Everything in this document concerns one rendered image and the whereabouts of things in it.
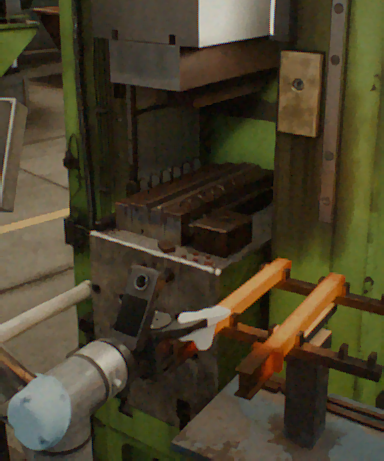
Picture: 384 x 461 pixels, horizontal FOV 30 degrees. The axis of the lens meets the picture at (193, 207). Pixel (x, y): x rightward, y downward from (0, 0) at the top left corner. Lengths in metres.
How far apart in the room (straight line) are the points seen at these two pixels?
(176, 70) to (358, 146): 0.41
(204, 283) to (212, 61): 0.49
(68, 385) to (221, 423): 0.57
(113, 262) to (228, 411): 0.48
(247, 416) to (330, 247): 0.41
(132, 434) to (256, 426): 0.59
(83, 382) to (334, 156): 0.82
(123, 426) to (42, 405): 1.08
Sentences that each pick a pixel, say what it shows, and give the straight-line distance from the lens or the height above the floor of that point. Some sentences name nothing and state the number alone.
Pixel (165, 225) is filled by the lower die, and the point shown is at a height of 0.96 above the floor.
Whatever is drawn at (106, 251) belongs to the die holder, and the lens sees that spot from 1.72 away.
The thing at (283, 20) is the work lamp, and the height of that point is 1.42.
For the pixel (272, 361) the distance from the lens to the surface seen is 1.12.
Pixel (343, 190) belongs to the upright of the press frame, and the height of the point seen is 1.07.
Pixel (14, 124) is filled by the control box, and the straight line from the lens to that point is 1.87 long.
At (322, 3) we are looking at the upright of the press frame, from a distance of 1.50.
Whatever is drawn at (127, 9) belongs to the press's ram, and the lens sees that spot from 1.60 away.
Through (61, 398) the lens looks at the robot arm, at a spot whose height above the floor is 1.06.
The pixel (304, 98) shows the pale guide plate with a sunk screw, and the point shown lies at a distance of 1.52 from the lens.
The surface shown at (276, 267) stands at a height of 0.98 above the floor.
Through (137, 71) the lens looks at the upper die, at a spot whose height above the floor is 1.30.
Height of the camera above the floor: 1.56
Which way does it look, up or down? 20 degrees down
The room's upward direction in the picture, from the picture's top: straight up
